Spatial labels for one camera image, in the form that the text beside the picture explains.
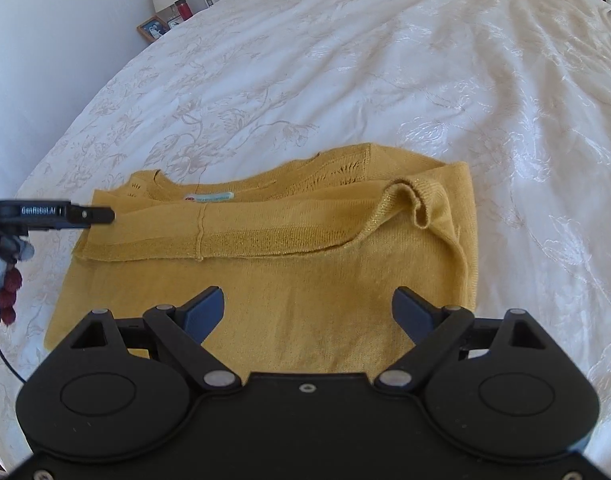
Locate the wooden picture frame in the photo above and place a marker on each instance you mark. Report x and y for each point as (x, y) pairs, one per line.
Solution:
(153, 28)

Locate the yellow knit sweater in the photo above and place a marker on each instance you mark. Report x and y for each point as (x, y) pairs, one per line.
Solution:
(295, 280)

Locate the red bottle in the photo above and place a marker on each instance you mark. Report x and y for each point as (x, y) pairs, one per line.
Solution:
(185, 10)

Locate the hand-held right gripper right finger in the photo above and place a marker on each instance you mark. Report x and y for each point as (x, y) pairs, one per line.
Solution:
(413, 312)

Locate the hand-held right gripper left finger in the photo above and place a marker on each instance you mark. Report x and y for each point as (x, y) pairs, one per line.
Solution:
(205, 312)

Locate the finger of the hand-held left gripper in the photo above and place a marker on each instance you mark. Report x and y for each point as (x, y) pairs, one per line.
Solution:
(93, 215)

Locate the small alarm clock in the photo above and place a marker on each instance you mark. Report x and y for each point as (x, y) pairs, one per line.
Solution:
(174, 23)

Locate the white embroidered bedspread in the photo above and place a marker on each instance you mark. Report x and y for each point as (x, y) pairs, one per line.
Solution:
(385, 75)

